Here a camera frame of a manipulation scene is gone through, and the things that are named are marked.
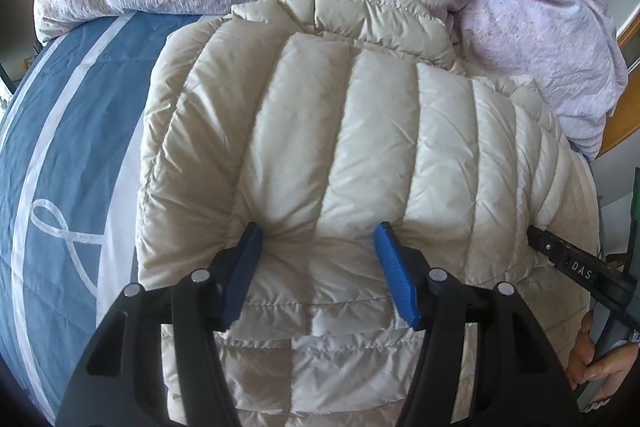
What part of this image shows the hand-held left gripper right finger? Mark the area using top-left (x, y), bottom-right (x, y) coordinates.
top-left (374, 222), bottom-right (583, 427)

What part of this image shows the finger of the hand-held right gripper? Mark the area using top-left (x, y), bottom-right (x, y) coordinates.
top-left (527, 226), bottom-right (640, 329)

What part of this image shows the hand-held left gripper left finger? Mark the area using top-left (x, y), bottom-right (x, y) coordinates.
top-left (55, 222), bottom-right (266, 427)

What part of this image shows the blue white striped bed sheet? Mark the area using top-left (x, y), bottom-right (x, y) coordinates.
top-left (0, 12), bottom-right (201, 423)

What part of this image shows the cream puffer jacket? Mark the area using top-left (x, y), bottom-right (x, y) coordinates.
top-left (135, 0), bottom-right (601, 427)

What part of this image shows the person's right hand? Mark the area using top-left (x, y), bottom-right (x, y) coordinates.
top-left (566, 311), bottom-right (640, 392)

